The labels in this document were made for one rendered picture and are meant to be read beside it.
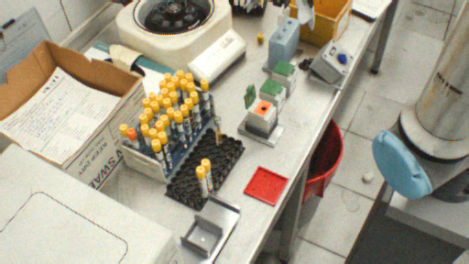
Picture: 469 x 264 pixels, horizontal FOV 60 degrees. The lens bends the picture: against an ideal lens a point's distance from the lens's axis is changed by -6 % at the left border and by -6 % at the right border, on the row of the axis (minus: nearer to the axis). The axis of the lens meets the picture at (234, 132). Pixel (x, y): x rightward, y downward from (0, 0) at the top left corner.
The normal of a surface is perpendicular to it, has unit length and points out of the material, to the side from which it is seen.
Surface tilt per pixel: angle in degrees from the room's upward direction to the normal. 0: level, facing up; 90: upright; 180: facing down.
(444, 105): 92
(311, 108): 0
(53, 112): 1
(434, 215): 1
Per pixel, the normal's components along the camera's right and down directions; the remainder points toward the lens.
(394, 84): -0.04, -0.62
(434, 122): -0.69, 0.61
